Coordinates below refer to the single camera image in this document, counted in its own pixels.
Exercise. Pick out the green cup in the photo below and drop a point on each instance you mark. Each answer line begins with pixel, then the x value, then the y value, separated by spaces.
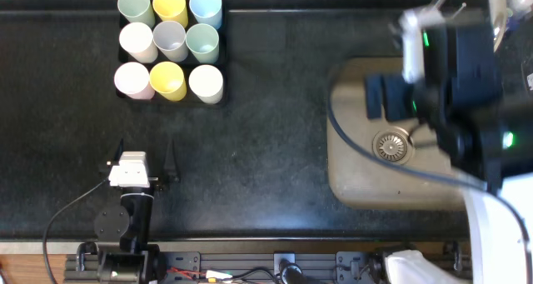
pixel 134 5
pixel 202 40

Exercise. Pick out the blue cup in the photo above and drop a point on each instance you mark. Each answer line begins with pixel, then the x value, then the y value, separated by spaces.
pixel 205 7

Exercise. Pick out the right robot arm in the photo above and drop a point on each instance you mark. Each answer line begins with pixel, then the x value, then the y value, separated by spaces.
pixel 470 88

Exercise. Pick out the pink cup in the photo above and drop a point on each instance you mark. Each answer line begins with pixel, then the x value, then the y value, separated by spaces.
pixel 132 79

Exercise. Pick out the mounting rail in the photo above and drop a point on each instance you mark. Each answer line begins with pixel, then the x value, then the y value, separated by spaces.
pixel 250 264

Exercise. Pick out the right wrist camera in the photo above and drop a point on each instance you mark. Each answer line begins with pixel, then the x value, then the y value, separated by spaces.
pixel 413 51

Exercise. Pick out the steel sink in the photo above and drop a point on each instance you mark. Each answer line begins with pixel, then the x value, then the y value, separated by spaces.
pixel 358 184

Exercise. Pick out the grey cup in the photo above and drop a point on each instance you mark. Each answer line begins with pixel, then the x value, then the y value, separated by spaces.
pixel 170 37

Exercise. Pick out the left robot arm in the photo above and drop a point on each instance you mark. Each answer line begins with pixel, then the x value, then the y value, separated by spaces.
pixel 125 234

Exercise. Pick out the white cup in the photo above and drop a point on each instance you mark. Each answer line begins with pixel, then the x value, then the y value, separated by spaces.
pixel 205 82
pixel 136 40

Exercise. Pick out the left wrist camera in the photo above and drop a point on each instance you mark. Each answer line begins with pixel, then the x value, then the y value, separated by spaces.
pixel 130 170

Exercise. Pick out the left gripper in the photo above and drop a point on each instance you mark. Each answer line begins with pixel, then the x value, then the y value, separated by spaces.
pixel 157 183

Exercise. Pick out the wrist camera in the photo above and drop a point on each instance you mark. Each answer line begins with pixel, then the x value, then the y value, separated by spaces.
pixel 130 170
pixel 413 51

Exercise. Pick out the yellow cup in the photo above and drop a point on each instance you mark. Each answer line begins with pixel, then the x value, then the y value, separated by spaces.
pixel 169 5
pixel 167 79

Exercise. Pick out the black tray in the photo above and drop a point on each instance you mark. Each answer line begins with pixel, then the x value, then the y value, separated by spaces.
pixel 224 55

